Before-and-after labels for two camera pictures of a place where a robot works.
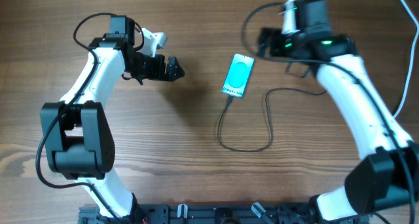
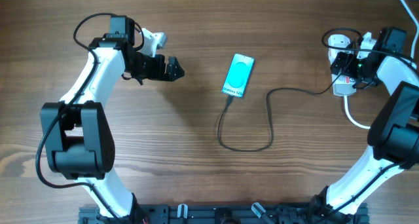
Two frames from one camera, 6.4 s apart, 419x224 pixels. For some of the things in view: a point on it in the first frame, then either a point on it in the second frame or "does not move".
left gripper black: x=157 y=74 does not move
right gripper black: x=270 y=39 to x=347 y=70
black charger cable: x=229 y=101 does not move
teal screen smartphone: x=236 y=78 does not move
